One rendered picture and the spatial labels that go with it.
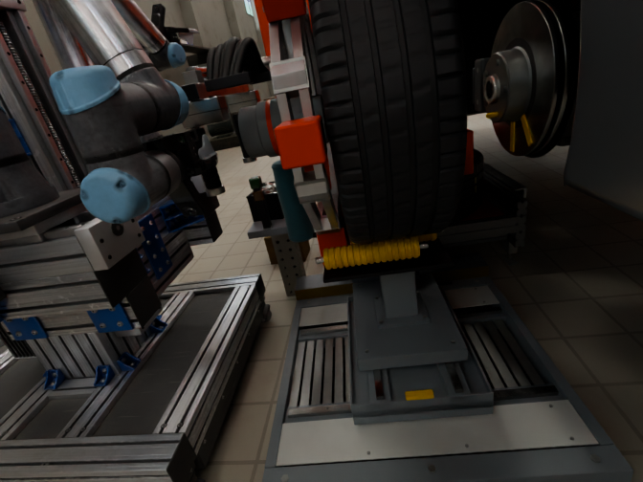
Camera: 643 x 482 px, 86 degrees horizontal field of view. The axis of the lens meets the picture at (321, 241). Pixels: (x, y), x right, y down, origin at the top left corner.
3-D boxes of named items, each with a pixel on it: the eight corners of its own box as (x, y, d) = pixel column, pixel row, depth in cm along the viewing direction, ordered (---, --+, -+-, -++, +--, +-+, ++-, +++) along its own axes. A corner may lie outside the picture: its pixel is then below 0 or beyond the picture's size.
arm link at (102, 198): (118, 161, 42) (144, 224, 46) (160, 144, 52) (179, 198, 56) (60, 171, 43) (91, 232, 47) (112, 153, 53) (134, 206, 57)
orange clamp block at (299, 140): (328, 152, 66) (326, 163, 58) (288, 160, 67) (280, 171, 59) (321, 114, 63) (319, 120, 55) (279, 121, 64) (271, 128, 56)
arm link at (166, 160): (178, 197, 56) (131, 205, 57) (189, 188, 60) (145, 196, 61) (161, 150, 53) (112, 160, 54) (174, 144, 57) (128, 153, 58)
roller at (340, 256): (431, 259, 88) (430, 239, 86) (317, 275, 92) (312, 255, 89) (426, 250, 93) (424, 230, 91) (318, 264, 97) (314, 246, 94)
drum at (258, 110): (329, 151, 85) (319, 90, 80) (246, 166, 88) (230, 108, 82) (330, 142, 98) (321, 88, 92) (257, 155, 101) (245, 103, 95)
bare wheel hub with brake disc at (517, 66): (578, 140, 64) (562, -42, 62) (534, 147, 65) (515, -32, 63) (505, 162, 96) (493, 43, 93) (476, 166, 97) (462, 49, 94)
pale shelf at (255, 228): (289, 232, 138) (288, 226, 137) (249, 239, 140) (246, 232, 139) (300, 199, 177) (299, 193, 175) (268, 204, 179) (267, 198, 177)
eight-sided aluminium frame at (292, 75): (342, 262, 76) (285, -46, 53) (312, 266, 76) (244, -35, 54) (341, 188, 125) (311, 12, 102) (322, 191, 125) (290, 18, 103)
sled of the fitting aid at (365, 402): (493, 416, 90) (494, 389, 86) (354, 427, 94) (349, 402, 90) (441, 302, 135) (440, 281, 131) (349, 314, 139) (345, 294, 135)
